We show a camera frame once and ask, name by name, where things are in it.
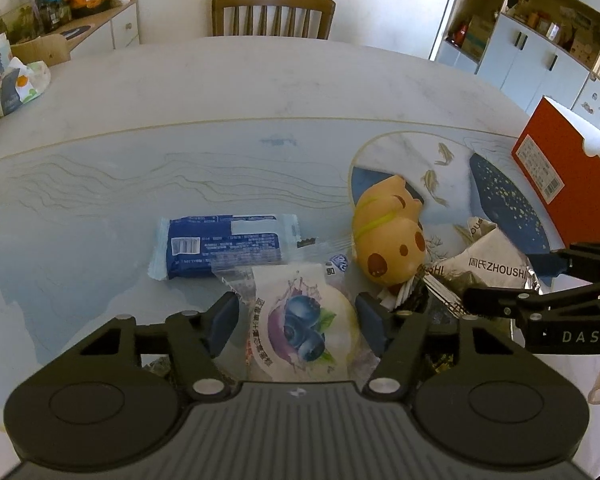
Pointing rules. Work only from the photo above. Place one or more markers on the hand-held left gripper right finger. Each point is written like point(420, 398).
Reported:
point(372, 322)

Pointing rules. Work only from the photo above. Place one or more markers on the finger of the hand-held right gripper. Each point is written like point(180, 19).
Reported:
point(545, 264)
point(490, 301)

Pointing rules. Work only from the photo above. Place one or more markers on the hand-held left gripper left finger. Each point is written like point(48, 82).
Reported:
point(224, 321)

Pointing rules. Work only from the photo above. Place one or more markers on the silver white snack packet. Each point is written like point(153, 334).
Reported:
point(495, 262)

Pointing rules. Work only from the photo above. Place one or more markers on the blueberry bread packet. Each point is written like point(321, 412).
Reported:
point(300, 320)

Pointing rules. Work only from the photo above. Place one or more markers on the blue snack packet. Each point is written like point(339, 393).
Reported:
point(220, 245)

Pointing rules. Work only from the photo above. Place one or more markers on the red cardboard box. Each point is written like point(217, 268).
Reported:
point(565, 165)

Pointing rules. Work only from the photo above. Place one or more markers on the white patterned desktop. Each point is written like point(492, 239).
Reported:
point(230, 110)

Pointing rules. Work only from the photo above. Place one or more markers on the yellow brown capybara toy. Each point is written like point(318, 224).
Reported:
point(390, 240)

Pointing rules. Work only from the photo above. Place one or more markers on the white printed tissue pack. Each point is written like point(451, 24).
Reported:
point(30, 80)

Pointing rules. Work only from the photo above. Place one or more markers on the dark wooden chair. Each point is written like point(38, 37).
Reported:
point(272, 12)

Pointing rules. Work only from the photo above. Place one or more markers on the white wooden sideboard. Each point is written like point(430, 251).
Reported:
point(115, 25)

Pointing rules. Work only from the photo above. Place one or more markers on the light wooden chair back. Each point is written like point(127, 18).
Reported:
point(42, 49)

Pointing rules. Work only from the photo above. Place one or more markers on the white wall cabinet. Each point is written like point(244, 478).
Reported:
point(530, 55)

